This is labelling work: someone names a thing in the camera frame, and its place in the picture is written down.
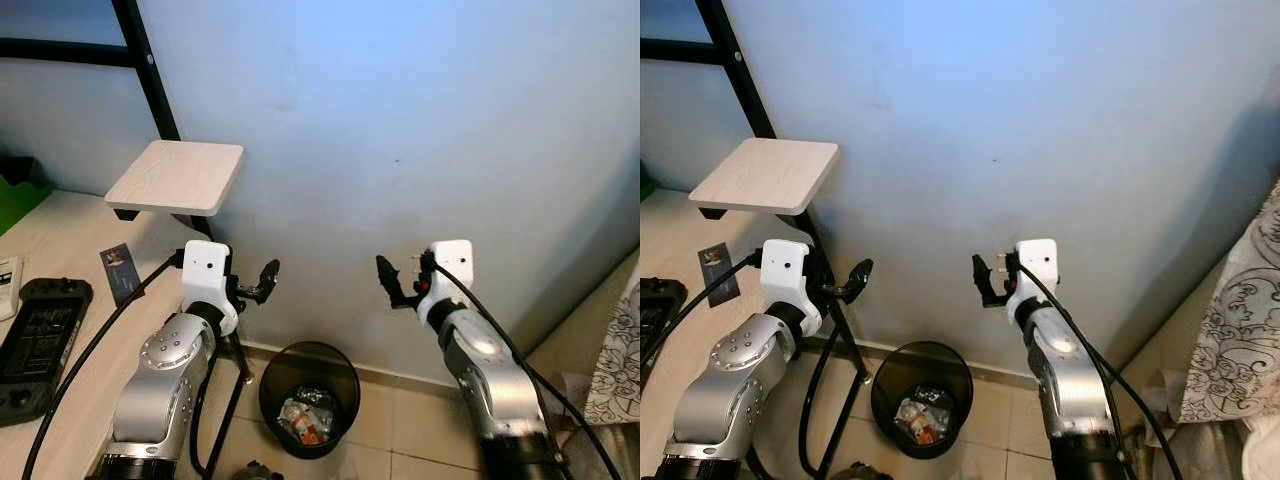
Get crumpled clear plastic wrapper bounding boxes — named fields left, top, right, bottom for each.
left=893, top=385, right=951, bottom=433
left=278, top=385, right=336, bottom=433

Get black metal frame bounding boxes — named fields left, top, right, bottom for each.
left=0, top=0, right=251, bottom=386
left=640, top=0, right=871, bottom=386

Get light wood shelf board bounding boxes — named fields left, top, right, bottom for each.
left=688, top=138, right=841, bottom=219
left=104, top=140, right=245, bottom=221

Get dark printed card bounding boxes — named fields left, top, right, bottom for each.
left=99, top=243, right=142, bottom=307
left=697, top=243, right=741, bottom=307

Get black handheld game console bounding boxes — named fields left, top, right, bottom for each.
left=0, top=277, right=94, bottom=429
left=640, top=277, right=674, bottom=346

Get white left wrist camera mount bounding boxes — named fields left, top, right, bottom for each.
left=182, top=240, right=239, bottom=316
left=762, top=238, right=814, bottom=316

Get black trash bin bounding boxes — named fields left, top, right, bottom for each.
left=870, top=342, right=976, bottom=461
left=258, top=340, right=361, bottom=461

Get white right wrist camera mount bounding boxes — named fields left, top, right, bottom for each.
left=1015, top=238, right=1061, bottom=301
left=428, top=240, right=474, bottom=303

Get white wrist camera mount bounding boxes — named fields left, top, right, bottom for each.
left=1015, top=238, right=1061, bottom=301
left=762, top=238, right=814, bottom=316
left=428, top=240, right=474, bottom=303
left=182, top=240, right=239, bottom=316

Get green box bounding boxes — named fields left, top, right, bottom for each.
left=0, top=150, right=53, bottom=238

